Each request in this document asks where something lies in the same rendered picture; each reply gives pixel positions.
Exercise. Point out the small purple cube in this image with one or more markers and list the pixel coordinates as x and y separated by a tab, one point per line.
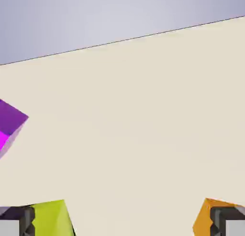
9	119

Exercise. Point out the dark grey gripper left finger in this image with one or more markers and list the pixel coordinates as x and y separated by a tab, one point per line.
24	220

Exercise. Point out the small yellow-green cube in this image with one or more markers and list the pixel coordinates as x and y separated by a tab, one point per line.
51	218

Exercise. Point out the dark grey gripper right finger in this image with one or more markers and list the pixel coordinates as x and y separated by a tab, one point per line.
220	220

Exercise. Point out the small orange cube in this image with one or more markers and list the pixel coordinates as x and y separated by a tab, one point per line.
202	218

